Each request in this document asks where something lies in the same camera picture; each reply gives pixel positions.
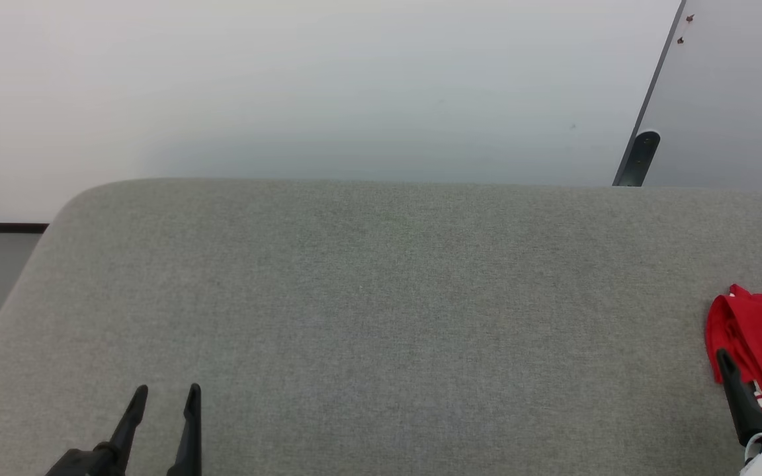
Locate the grey door panel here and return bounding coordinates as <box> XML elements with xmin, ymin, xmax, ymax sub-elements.
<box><xmin>613</xmin><ymin>0</ymin><xmax>762</xmax><ymax>196</ymax></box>

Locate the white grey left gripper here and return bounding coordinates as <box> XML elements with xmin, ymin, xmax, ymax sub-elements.
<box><xmin>44</xmin><ymin>383</ymin><xmax>202</xmax><ymax>476</ymax></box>

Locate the red white basketball jersey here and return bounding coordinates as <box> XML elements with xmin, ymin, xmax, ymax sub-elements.
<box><xmin>705</xmin><ymin>284</ymin><xmax>762</xmax><ymax>434</ymax></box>

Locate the dark grey metal door bracket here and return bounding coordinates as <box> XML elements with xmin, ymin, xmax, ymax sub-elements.
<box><xmin>613</xmin><ymin>131</ymin><xmax>661</xmax><ymax>187</ymax></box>

